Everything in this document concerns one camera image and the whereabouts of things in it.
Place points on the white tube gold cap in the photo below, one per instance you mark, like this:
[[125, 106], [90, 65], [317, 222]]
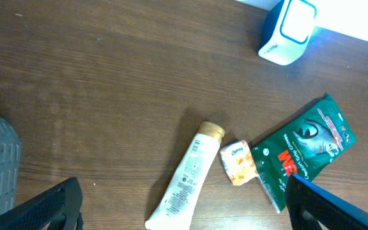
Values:
[[176, 209]]

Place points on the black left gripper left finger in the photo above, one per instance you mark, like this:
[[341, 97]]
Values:
[[56, 208]]

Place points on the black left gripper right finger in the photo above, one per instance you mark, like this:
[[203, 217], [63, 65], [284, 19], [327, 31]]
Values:
[[311, 207]]

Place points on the green 3M gloves packet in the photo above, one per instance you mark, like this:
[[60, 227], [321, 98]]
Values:
[[304, 146]]

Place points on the orange tissue packet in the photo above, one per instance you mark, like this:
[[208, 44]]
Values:
[[238, 163]]

